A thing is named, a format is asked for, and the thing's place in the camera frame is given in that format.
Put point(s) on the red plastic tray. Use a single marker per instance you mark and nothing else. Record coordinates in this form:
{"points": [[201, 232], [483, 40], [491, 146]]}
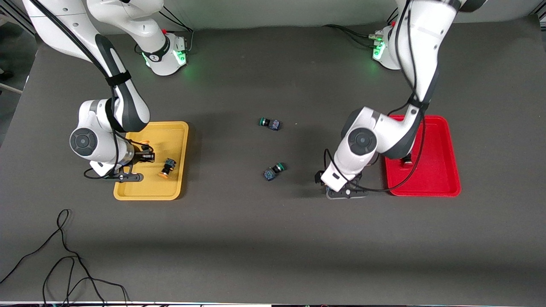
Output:
{"points": [[439, 162]]}

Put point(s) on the yellow plastic tray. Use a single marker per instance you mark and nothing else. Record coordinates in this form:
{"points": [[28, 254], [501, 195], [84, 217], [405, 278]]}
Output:
{"points": [[170, 140]]}

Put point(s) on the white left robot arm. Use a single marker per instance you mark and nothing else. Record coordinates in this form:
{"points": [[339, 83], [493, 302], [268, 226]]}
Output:
{"points": [[418, 42]]}

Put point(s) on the green push button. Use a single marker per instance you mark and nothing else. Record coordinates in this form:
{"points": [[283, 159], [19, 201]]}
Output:
{"points": [[274, 171], [269, 123]]}

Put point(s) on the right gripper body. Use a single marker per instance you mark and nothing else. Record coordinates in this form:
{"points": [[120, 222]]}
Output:
{"points": [[137, 156]]}

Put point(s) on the red push button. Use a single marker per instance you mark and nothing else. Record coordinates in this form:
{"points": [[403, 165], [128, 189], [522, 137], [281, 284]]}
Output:
{"points": [[330, 187], [408, 161]]}

